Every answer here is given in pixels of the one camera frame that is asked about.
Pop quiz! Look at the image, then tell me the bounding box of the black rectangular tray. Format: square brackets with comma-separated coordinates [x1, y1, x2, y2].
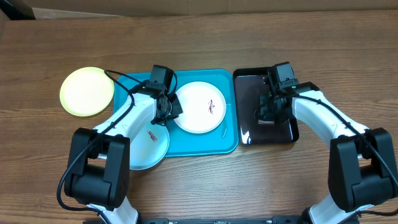
[233, 67, 299, 145]

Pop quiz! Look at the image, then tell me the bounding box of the green and orange sponge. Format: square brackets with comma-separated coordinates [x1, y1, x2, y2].
[258, 120, 275, 125]

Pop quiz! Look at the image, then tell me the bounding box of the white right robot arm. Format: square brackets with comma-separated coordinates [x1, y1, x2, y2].
[254, 78, 397, 223]

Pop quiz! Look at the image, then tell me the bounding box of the white plate with red stain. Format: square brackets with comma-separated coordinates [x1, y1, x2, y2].
[175, 82, 226, 134]

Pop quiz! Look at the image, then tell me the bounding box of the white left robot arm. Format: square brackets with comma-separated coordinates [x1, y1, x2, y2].
[57, 80, 182, 223]

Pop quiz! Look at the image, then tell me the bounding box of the light blue plate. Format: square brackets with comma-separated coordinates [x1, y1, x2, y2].
[129, 123, 170, 170]

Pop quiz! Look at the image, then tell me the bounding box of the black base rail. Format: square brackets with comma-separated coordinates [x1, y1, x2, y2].
[135, 215, 308, 224]

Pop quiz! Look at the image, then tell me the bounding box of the yellow plate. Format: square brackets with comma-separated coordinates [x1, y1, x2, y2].
[59, 67, 114, 116]

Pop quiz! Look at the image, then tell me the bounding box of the brown cardboard backdrop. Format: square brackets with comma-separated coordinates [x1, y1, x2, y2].
[0, 0, 398, 21]

